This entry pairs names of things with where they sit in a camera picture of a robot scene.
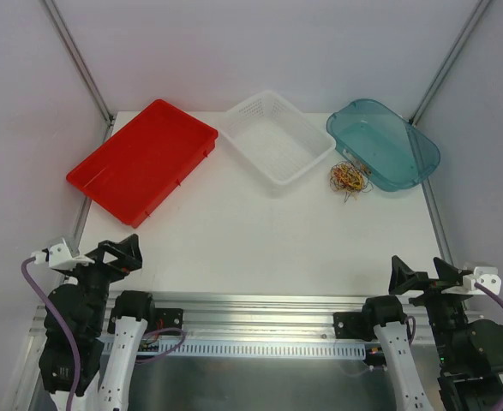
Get red yellow black wires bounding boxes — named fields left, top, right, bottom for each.
left=328, top=160, right=373, bottom=204

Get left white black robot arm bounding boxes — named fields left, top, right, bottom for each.
left=34, top=234, right=157, bottom=410

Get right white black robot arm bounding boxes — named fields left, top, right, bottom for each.
left=361, top=256, right=503, bottom=410

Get red plastic tray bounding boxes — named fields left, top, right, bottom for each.
left=66, top=99, right=219, bottom=229

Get teal translucent plastic bin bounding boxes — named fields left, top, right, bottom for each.
left=326, top=98, right=440, bottom=192

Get white perforated plastic basket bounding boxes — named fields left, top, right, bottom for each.
left=217, top=90, right=336, bottom=194

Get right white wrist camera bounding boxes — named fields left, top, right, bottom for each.
left=442, top=265, right=501, bottom=296

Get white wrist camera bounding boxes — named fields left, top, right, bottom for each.
left=442, top=265, right=501, bottom=296
left=31, top=237, right=94, bottom=271

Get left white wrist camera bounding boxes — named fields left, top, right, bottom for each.
left=31, top=237, right=94, bottom=271

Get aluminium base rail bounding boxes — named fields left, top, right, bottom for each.
left=27, top=290, right=486, bottom=343

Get white slotted cable duct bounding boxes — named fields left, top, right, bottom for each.
left=94, top=338, right=367, bottom=360

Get right aluminium frame post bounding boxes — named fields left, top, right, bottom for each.
left=408, top=0, right=494, bottom=126

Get aluminium frame post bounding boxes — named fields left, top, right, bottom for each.
left=39, top=0, right=114, bottom=125
left=408, top=0, right=494, bottom=126

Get left aluminium frame post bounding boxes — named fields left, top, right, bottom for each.
left=39, top=0, right=114, bottom=125

